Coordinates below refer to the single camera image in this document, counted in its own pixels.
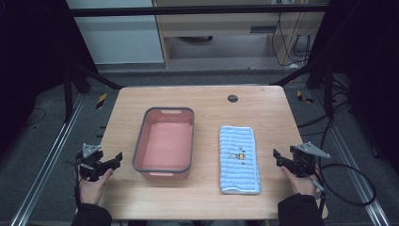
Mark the grey table grommet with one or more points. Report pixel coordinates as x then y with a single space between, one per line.
232 98

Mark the yellow black floor tape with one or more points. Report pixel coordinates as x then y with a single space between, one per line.
101 101
302 97

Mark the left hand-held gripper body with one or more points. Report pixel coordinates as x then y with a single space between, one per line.
90 163

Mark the person's left hand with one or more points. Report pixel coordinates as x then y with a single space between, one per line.
91 190

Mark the black metal stand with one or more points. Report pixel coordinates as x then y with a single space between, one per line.
327 91
68 94

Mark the black curtain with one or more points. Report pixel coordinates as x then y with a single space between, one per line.
31 62
367 72

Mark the pink basin with grey rim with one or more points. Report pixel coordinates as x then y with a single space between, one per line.
166 142

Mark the wooden desk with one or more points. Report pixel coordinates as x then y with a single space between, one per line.
219 25

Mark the blue striped towel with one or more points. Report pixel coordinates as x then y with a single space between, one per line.
240 169

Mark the aluminium floor rail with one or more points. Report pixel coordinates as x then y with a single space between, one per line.
47 163
351 163

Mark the white cabinet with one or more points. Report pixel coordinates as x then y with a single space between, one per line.
119 37

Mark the person's right hand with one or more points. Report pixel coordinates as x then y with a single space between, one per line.
301 185

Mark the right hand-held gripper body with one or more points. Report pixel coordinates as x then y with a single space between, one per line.
303 158

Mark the black horizontal frame bar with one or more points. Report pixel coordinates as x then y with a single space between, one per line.
194 11

